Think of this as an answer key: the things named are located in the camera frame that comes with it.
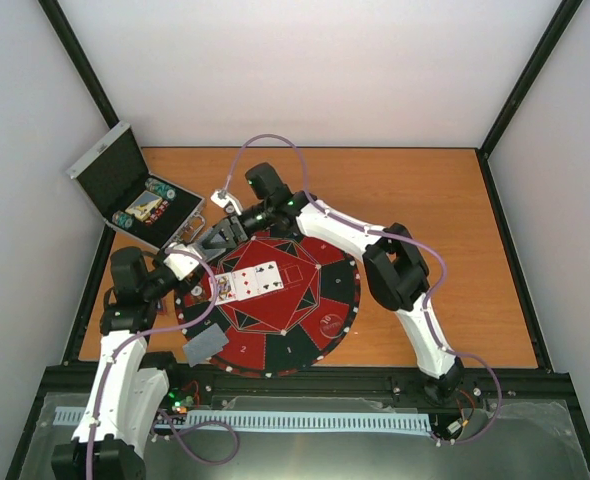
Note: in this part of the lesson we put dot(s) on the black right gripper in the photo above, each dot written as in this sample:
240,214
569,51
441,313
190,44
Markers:
232,230

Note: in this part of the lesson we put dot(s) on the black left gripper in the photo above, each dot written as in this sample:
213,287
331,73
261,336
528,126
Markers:
185,286

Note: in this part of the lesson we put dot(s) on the brown black hundred chip stack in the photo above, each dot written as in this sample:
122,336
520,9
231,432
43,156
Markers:
196,291

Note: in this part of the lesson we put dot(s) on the queen of hearts card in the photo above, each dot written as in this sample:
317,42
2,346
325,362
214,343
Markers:
223,288

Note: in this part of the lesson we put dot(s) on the diamonds face-up card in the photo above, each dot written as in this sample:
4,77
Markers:
245,283

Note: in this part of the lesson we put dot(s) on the dealt card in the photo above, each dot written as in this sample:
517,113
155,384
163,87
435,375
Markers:
205,345

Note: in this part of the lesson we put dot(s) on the clear dealer button disc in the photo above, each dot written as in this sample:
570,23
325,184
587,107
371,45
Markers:
331,326

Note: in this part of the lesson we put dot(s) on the blue playing card deck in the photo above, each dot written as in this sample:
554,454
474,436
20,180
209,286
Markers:
206,253

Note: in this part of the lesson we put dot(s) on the clubs face-up card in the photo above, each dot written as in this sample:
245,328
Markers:
268,277

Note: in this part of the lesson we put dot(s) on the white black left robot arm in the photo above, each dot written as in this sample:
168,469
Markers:
130,384

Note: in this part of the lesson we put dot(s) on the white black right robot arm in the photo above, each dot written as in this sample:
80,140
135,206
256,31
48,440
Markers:
396,272

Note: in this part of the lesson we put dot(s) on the red black triangular token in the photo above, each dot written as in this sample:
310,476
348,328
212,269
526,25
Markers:
161,307

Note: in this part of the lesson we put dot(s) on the red dice row in case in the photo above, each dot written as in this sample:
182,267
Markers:
156,214

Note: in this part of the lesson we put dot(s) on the poker chip row in case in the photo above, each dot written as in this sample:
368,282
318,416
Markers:
162,189

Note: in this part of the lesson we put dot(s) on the card box in case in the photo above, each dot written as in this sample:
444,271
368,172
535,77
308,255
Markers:
144,205

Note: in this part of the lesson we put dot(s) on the round red black poker mat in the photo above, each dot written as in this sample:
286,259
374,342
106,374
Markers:
277,334

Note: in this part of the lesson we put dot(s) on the aluminium poker chip case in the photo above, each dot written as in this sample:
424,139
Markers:
112,174

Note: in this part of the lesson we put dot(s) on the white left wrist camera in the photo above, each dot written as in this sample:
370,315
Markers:
182,259

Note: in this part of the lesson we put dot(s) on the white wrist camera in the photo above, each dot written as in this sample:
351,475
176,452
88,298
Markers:
182,259
227,202

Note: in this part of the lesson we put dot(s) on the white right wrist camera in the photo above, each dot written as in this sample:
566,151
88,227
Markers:
227,202

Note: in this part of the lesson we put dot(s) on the light blue slotted cable duct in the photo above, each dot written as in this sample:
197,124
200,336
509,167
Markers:
302,422

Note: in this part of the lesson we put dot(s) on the black frame rail front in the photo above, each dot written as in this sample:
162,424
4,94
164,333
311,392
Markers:
389,385

